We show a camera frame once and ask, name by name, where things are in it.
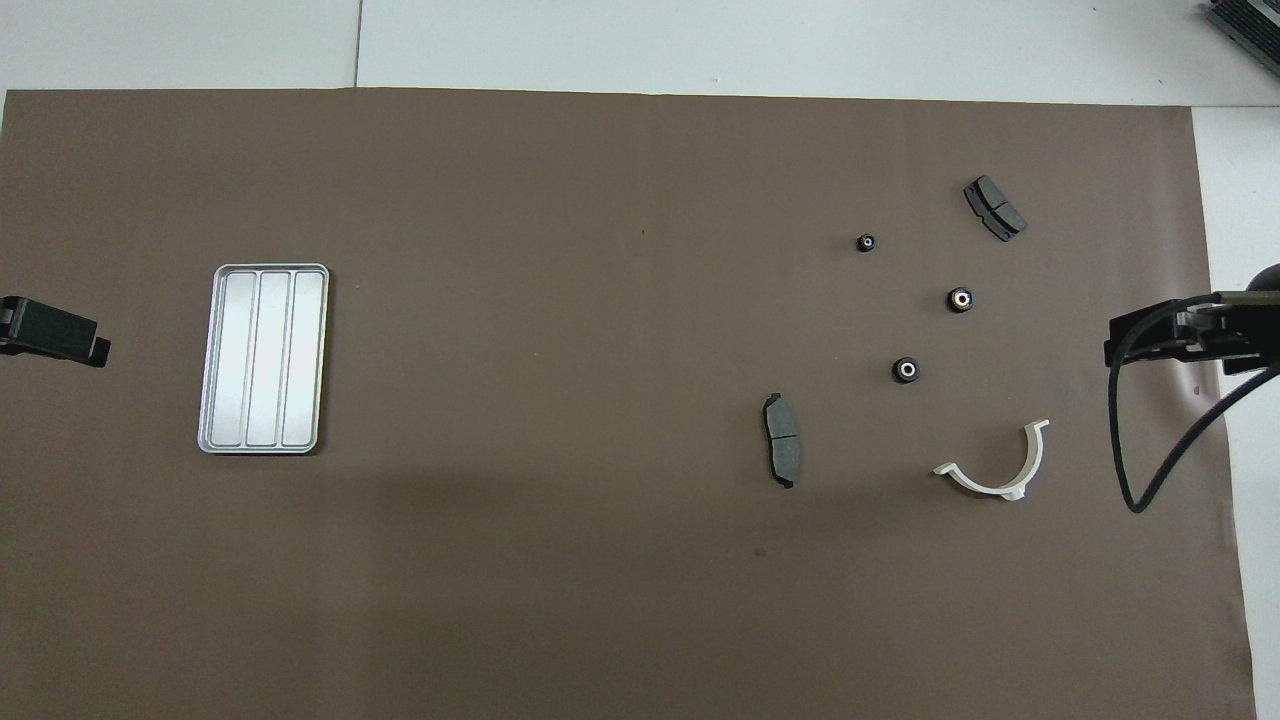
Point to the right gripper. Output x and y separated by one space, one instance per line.
1252 335

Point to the silver metal compartment tray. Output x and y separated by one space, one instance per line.
263 358

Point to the dark grey brake pad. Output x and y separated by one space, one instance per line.
783 440
995 208

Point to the grey device at corner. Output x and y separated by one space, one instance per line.
1250 25

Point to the white curved plastic bracket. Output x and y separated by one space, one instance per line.
1030 465

